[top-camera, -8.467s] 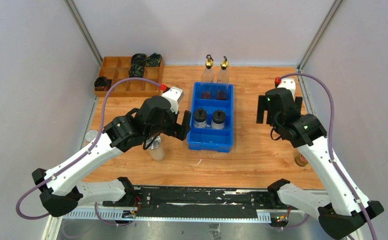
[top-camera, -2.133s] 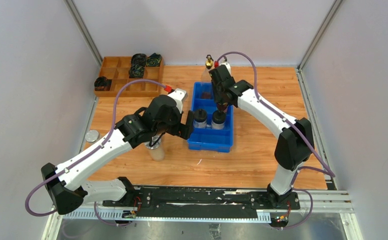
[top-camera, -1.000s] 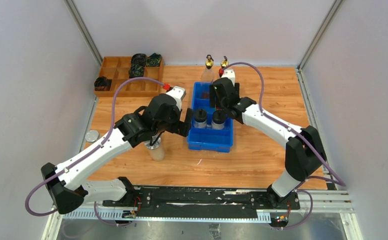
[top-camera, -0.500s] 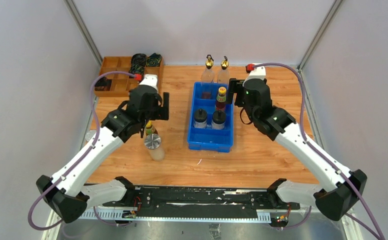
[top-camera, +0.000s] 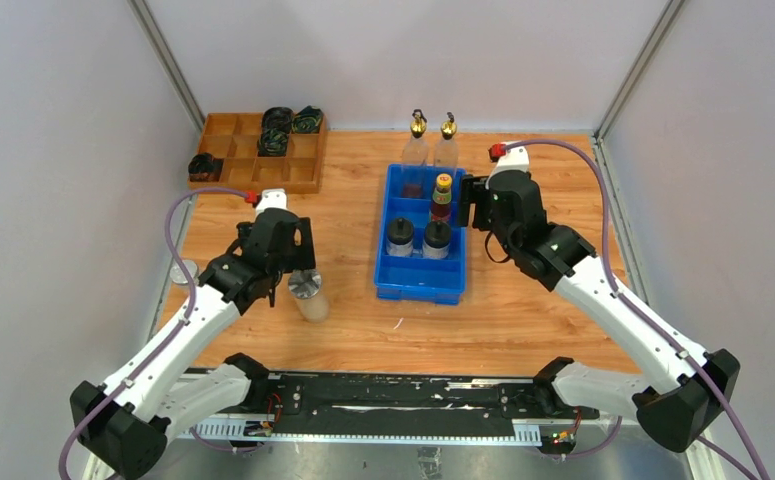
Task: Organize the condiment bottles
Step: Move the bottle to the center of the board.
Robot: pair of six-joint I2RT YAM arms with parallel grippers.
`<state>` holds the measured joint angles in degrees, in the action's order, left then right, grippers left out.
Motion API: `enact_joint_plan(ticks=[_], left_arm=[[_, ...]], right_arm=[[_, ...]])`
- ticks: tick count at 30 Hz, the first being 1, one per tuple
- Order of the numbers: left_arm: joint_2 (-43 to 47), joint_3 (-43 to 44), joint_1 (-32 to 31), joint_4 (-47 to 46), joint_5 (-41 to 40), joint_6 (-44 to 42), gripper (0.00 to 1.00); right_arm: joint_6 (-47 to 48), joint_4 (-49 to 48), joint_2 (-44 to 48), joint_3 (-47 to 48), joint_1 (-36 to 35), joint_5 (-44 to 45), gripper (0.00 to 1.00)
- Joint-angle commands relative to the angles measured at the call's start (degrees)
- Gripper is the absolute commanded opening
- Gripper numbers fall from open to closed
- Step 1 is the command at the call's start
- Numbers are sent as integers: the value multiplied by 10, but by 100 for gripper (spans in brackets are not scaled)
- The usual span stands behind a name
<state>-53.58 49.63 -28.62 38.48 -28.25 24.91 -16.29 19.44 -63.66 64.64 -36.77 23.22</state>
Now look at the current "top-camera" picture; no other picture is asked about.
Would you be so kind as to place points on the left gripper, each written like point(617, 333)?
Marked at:
point(301, 255)

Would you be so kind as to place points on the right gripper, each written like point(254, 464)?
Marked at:
point(473, 191)

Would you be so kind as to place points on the yellow cap sauce bottle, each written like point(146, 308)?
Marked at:
point(440, 206)

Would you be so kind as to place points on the tall oil bottle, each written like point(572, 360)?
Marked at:
point(414, 157)
point(446, 151)

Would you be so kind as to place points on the black cap shaker jar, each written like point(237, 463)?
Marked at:
point(436, 240)

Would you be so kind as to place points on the blue plastic divided bin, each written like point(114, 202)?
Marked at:
point(416, 277)

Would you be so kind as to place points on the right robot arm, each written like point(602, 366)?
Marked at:
point(682, 387)

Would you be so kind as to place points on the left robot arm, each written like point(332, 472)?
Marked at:
point(129, 419)

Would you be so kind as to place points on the silver lid spice jar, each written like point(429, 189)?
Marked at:
point(306, 287)

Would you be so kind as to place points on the far left silver jar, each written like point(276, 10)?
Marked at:
point(182, 277)

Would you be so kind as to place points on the black roll left compartment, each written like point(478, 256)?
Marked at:
point(204, 167)

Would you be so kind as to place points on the wooden compartment tray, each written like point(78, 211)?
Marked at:
point(232, 140)

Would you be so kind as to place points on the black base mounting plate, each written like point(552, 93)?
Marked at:
point(393, 408)

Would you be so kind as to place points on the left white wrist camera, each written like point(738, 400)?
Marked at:
point(271, 199)

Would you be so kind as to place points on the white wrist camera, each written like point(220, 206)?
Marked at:
point(508, 156)
point(271, 199)

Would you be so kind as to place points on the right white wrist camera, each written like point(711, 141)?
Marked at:
point(508, 156)

